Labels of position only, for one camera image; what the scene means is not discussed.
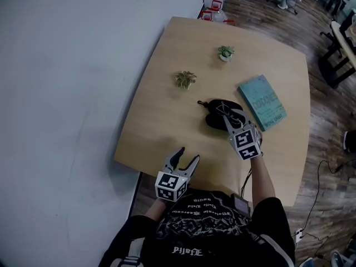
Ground person's right forearm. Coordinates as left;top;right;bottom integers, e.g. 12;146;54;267
248;155;276;205

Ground round wooden table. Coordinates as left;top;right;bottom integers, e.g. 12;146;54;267
318;20;356;89

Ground person's left forearm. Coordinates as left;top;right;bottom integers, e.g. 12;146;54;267
144;196;168;225

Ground black glasses case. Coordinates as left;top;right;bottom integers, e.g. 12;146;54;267
197;98;246;131

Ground thin black device cable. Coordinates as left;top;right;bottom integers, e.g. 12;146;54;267
239;167;253;199

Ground teal book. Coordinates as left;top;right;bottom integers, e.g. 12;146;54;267
238;74;288;132

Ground small green potted plant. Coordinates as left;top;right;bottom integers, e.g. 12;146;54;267
217;45;235;63

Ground small yellowish potted plant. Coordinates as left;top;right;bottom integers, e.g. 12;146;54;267
175;70;197;92

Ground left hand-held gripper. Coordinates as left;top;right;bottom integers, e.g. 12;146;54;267
154;146;201;203

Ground person's black printed t-shirt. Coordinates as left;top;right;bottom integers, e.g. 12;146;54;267
101;189;296;267

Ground black chest-mounted box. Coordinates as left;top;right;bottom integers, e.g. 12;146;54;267
231;193;250;214

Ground black power cable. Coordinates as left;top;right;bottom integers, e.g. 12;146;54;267
301;159;356;232

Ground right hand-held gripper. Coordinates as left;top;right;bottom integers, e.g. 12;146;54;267
222;108;264;161

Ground silver wire-frame eyeglasses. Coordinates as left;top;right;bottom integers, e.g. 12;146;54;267
215;101;243;125

